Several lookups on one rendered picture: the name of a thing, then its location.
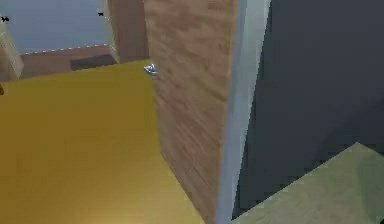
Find brown wooden room door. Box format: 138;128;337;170
143;0;240;224

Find dark brown room door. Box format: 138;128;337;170
107;0;150;64

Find beige room door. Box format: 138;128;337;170
0;13;25;82

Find silver door handle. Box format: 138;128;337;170
143;63;158;77

